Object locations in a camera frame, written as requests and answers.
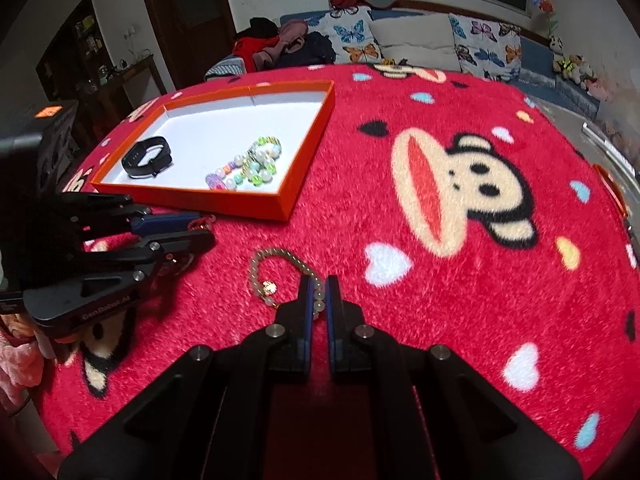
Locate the black box orange label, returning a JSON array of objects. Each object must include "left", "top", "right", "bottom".
[{"left": 30, "top": 101, "right": 81, "bottom": 181}]

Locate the colourful pinwheel flower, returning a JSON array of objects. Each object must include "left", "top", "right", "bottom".
[{"left": 530, "top": 0, "right": 558, "bottom": 36}]

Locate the pale green bead bracelet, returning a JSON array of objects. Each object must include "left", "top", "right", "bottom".
[{"left": 248, "top": 246, "right": 326, "bottom": 318}]

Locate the wooden side table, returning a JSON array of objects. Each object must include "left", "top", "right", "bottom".
[{"left": 97, "top": 54, "right": 168, "bottom": 126}]

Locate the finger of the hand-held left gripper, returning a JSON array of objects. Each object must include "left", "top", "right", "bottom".
[
  {"left": 22, "top": 230, "right": 216, "bottom": 339},
  {"left": 61, "top": 192, "right": 204, "bottom": 242}
]

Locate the grey knitted armrest cover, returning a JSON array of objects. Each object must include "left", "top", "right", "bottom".
[{"left": 204, "top": 54, "right": 247, "bottom": 82}]

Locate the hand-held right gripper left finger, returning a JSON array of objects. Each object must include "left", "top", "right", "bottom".
[{"left": 57, "top": 275, "right": 316, "bottom": 480}]

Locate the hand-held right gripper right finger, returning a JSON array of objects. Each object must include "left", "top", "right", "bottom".
[{"left": 325, "top": 275, "right": 583, "bottom": 480}]

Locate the plain cream pillow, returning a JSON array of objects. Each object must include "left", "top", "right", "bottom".
[{"left": 370, "top": 12, "right": 463, "bottom": 73}]

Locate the red printed blanket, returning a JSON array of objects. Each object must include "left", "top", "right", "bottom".
[{"left": 37, "top": 62, "right": 640, "bottom": 480}]

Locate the blue sofa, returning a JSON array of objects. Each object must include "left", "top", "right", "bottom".
[{"left": 205, "top": 7, "right": 601, "bottom": 121}]

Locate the dark wooden door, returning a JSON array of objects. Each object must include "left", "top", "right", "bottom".
[{"left": 135, "top": 0, "right": 238, "bottom": 91}]

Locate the pastel bead bracelet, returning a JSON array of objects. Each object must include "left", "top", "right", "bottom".
[{"left": 205, "top": 157, "right": 252, "bottom": 192}]

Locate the group of stuffed toys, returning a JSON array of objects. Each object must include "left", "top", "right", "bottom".
[{"left": 547, "top": 35, "right": 611, "bottom": 101}]

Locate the dark wooden cabinet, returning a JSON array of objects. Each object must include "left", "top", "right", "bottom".
[{"left": 35, "top": 0, "right": 108, "bottom": 106}]

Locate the person's left forearm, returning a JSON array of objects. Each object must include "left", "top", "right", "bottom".
[{"left": 0, "top": 312, "right": 36, "bottom": 411}]

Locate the orange box lid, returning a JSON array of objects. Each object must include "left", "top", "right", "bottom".
[{"left": 594, "top": 162, "right": 630, "bottom": 218}]

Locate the green white pearl bracelet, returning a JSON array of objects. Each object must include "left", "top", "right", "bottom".
[{"left": 244, "top": 135, "right": 283, "bottom": 186}]

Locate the orange shallow tray box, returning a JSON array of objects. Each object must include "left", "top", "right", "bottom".
[{"left": 92, "top": 79, "right": 336, "bottom": 222}]

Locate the butterfly print pillow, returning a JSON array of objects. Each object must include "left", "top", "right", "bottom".
[
  {"left": 449, "top": 12, "right": 523, "bottom": 83},
  {"left": 305, "top": 6, "right": 383, "bottom": 66}
]

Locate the black bag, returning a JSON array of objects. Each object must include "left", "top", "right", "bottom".
[{"left": 287, "top": 31, "right": 337, "bottom": 67}]

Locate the black smart band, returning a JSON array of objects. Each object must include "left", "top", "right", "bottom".
[{"left": 121, "top": 136, "right": 175, "bottom": 179}]

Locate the pile of clothes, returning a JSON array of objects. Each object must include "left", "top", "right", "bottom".
[{"left": 232, "top": 17, "right": 321, "bottom": 73}]

